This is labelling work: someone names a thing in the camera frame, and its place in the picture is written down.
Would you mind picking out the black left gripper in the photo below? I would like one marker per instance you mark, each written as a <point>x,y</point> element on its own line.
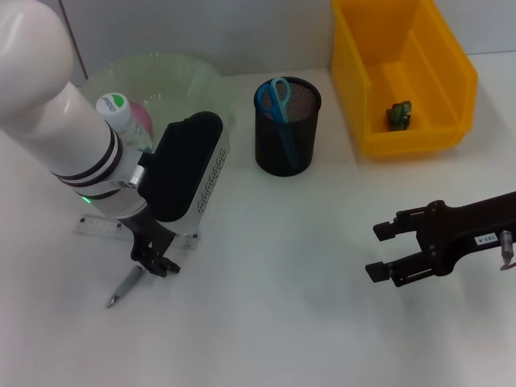
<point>149,234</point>

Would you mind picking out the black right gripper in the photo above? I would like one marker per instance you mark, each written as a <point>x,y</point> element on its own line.
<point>459,238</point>

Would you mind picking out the grey white ballpoint pen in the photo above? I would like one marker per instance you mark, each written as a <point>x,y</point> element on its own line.
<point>123,290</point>

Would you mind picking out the green plastic scrap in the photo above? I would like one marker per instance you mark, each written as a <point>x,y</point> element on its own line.
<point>399,115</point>

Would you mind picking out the pink peach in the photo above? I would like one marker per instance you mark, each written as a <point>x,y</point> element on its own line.
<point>143,117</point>

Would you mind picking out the clear water bottle green label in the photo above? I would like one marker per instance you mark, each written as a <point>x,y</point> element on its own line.
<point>117,115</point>

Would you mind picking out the blue scissors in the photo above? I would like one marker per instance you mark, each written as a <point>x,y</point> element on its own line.
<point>278,109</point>

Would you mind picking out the clear plastic ruler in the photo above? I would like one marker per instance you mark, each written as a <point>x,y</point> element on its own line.
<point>96,225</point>

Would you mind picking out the black mesh pen holder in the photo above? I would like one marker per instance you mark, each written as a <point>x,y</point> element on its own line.
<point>274,149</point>

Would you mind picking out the green glass fruit plate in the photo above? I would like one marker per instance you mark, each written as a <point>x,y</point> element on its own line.
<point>173,76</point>

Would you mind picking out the yellow plastic bin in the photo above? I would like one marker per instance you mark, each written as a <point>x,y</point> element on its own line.
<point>403,60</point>

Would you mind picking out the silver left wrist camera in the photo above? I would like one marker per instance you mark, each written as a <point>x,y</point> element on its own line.
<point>185,169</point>

